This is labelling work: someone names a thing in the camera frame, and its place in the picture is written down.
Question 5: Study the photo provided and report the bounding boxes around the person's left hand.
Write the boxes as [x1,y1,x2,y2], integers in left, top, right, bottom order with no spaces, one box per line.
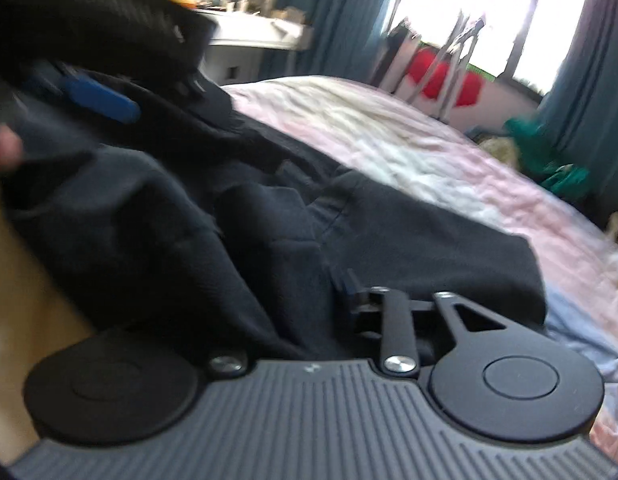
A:
[0,124,24,175]

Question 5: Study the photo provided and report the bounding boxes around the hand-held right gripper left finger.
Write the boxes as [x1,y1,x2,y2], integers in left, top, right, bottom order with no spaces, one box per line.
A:
[207,351,249,379]

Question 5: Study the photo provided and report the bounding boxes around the teal curtain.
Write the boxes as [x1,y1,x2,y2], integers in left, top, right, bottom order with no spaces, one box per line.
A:
[259,0,403,87]
[536,0,618,177]

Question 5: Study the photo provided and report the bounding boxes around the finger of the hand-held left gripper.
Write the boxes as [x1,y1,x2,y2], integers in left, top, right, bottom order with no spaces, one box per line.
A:
[31,59,142,124]

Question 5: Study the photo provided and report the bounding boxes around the white air purifier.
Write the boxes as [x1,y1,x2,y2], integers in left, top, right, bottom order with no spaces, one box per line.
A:
[370,21,421,100]

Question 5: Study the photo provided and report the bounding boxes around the pastel bed sheet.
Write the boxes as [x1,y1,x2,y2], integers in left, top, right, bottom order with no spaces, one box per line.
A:
[0,75,618,461]

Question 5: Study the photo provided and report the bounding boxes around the red garment on hanger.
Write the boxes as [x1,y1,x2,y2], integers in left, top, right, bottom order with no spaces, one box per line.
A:
[405,46,486,109]

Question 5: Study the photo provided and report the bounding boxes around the pale yellow cloth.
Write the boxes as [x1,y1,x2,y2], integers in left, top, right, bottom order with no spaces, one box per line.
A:
[480,134,521,167]

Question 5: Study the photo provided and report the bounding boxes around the dark grey sweatpants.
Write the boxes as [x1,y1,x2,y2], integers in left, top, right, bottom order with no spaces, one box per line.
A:
[0,71,548,362]

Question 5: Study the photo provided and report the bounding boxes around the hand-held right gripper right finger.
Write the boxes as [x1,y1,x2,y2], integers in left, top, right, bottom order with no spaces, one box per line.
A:
[339,269,510,376]

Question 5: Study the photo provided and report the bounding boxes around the white dressing table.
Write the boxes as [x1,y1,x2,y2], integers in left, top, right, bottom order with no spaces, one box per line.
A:
[198,6,316,87]

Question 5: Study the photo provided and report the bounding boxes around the window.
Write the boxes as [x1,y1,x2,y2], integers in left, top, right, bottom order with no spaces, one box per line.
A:
[388,0,591,92]

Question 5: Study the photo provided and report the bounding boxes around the green garment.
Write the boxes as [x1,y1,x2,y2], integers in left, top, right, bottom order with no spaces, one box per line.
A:
[503,116,591,197]

